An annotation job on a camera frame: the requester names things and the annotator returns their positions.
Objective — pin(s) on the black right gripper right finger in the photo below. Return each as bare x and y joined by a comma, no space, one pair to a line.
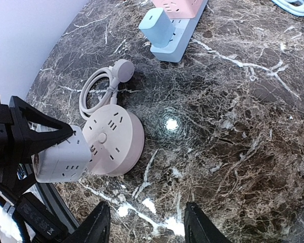
199,228

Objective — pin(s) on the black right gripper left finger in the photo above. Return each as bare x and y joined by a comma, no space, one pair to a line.
96,227

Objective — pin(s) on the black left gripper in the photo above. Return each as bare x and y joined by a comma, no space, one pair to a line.
25,131

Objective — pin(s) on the white cube socket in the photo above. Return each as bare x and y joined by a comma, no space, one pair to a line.
63,162

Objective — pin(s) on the pink round socket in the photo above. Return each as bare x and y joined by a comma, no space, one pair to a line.
116,140

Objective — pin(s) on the blue power strip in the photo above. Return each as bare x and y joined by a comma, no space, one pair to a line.
184,29

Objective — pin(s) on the blue cube plug adapter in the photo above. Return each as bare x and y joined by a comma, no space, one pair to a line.
157,27

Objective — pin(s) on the pink cube socket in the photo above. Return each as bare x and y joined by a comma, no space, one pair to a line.
180,9

